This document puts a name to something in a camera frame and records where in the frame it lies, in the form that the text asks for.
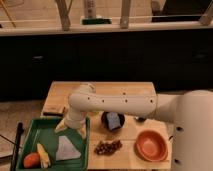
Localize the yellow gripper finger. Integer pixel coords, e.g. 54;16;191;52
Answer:
55;122;67;131
77;127;86;139

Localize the yellow toy corn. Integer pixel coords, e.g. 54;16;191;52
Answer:
37;143;51;168

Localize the green based white bottle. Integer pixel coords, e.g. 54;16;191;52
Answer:
82;0;111;25

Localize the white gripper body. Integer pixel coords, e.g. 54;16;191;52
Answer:
65;112;86;129

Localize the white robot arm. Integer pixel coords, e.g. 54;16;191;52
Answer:
56;83;213;171

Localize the grey towel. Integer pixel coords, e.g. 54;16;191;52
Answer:
56;136;81;161

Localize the orange bowl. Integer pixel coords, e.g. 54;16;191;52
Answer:
134;130;168;162

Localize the wooden table board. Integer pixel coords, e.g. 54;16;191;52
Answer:
40;81;173;171

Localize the brown grape bunch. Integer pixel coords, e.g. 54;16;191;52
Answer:
94;140;122;155

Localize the black pole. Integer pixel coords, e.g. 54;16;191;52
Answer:
10;122;24;171

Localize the orange toy fruit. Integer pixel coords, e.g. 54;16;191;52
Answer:
23;152;40;169

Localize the green plastic tray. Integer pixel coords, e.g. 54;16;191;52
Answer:
16;118;90;171

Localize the black pot with blue item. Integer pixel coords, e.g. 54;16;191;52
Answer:
101;112;125;131

